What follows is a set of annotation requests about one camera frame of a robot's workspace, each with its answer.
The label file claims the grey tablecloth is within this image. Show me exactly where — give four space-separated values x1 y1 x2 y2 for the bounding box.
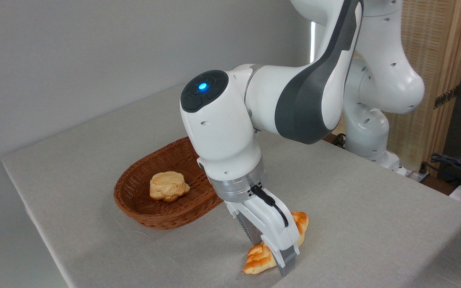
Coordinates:
2 84 461 288

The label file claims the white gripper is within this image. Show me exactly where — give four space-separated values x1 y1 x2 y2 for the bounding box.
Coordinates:
224 186 300 277

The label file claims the dark cable bundle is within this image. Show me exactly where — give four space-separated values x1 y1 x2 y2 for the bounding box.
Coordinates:
419 153 461 208

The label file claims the small round bread roll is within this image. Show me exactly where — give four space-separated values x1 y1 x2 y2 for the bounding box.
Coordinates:
149 171 190 202

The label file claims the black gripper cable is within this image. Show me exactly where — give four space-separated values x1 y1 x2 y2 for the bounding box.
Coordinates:
251 185 289 228

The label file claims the black screen hinge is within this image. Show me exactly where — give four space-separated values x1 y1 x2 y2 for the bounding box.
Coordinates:
434 85 460 109

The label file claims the brown wicker oval basket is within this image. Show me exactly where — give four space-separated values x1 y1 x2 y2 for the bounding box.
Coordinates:
114 136 224 230

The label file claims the braided golden bread loaf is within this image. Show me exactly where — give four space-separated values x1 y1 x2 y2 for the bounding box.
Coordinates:
243 211 309 275

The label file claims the bamboo folding screen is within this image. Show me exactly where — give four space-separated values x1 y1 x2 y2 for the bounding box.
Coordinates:
401 0 461 176

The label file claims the dark wooden base board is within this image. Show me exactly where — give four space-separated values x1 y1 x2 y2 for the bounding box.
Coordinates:
323 132 347 149

